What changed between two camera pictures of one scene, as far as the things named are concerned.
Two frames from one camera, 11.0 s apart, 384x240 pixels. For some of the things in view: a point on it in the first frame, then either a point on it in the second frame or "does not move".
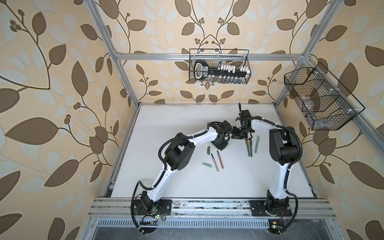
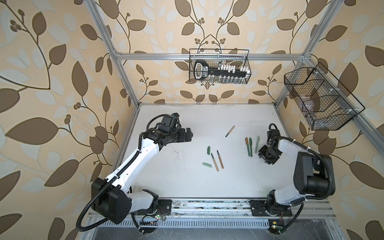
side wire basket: (326, 104) does not move
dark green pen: (251, 147) does not move
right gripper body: (240, 132) to (269, 155)
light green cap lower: (206, 164) does not move
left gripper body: (223, 144) to (180, 136)
